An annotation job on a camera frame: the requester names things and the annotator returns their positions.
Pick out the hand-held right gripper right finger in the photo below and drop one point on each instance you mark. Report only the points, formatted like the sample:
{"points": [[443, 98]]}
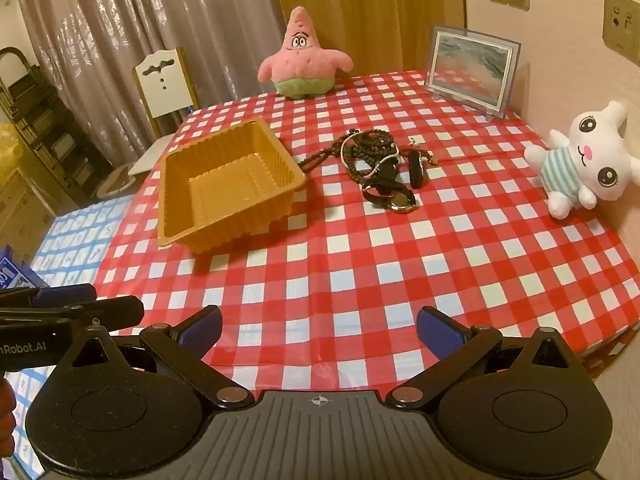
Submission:
{"points": [[440, 332]]}

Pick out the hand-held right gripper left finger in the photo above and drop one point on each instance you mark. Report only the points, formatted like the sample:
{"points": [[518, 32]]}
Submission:
{"points": [[200, 331]]}

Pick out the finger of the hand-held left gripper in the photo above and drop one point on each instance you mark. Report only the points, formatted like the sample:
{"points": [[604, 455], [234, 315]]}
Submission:
{"points": [[65, 294], [115, 310]]}

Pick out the gold-rimmed wristwatch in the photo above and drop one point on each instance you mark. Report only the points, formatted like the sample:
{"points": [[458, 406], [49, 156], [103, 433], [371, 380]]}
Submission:
{"points": [[402, 203]]}

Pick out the golden plastic tray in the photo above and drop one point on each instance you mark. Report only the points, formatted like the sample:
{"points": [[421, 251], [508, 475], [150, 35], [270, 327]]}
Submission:
{"points": [[225, 195]]}

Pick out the blue checkered cloth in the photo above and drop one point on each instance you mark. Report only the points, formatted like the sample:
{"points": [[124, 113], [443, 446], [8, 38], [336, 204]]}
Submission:
{"points": [[75, 240]]}

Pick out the blue printed box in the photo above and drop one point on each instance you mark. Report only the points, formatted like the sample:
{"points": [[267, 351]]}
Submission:
{"points": [[15, 270]]}

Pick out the red checkered tablecloth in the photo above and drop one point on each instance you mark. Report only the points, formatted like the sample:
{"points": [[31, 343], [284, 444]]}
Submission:
{"points": [[350, 270]]}

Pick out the beige plastic basin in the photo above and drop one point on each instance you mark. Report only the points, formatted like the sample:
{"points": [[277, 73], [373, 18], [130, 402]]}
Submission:
{"points": [[115, 182]]}

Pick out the yellow plastic bag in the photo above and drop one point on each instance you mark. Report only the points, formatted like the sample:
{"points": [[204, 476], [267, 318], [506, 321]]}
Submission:
{"points": [[7, 150]]}

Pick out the dark folding ladder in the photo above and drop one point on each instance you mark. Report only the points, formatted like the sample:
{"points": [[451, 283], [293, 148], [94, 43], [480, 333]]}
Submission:
{"points": [[45, 125]]}

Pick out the white wooden chair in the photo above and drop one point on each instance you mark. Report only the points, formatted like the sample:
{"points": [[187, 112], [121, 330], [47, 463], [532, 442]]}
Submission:
{"points": [[162, 85]]}

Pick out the white bunny plush toy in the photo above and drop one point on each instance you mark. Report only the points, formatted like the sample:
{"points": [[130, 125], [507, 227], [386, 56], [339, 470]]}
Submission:
{"points": [[595, 155]]}

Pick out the pink starfish plush toy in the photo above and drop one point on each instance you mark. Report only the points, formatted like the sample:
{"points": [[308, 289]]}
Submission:
{"points": [[300, 65]]}

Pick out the grey patterned curtain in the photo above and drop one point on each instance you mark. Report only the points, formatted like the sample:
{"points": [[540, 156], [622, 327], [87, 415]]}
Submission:
{"points": [[150, 10]]}

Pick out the wooden door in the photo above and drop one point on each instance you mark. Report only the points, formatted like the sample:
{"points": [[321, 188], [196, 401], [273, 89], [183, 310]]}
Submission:
{"points": [[375, 10]]}

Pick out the sand art picture frame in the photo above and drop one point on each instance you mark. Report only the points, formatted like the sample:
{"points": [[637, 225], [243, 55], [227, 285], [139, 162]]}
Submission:
{"points": [[470, 70]]}

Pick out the large gold wall socket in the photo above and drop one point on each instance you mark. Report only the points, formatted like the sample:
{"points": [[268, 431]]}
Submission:
{"points": [[620, 25]]}

